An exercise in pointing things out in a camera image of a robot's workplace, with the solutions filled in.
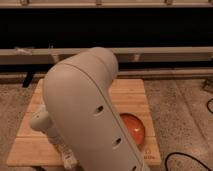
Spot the clear plastic bottle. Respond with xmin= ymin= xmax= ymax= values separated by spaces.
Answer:
xmin=62 ymin=151 xmax=77 ymax=170

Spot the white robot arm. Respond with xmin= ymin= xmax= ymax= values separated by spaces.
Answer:
xmin=30 ymin=47 xmax=150 ymax=171

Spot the orange ceramic bowl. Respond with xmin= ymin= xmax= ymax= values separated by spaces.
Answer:
xmin=120 ymin=113 xmax=145 ymax=146

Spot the wooden table board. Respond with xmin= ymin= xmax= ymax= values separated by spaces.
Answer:
xmin=6 ymin=79 xmax=161 ymax=167

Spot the grey metal rail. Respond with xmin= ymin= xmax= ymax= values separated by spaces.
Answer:
xmin=0 ymin=46 xmax=213 ymax=65

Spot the black floor cable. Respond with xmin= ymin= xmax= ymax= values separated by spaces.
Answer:
xmin=164 ymin=78 xmax=213 ymax=171

